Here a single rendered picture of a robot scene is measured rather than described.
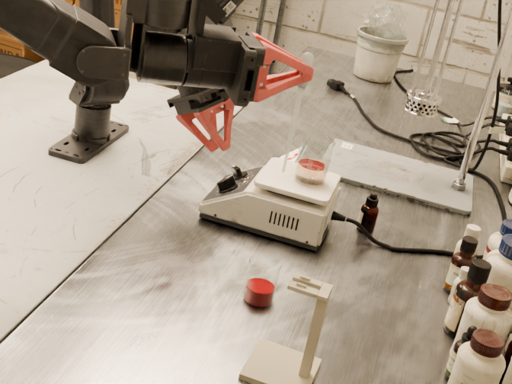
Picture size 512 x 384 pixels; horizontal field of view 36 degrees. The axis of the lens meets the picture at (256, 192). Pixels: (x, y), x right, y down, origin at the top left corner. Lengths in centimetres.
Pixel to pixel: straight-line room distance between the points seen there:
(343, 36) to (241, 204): 245
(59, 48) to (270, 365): 43
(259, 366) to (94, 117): 65
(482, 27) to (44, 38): 285
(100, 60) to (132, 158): 60
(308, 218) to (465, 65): 245
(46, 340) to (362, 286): 46
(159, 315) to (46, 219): 28
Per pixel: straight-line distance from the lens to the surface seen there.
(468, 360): 94
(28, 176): 133
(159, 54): 86
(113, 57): 84
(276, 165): 127
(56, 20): 84
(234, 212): 122
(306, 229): 120
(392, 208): 143
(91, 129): 144
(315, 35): 363
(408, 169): 160
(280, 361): 96
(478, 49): 356
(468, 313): 102
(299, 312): 107
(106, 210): 124
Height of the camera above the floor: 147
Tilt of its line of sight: 25 degrees down
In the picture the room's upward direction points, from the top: 11 degrees clockwise
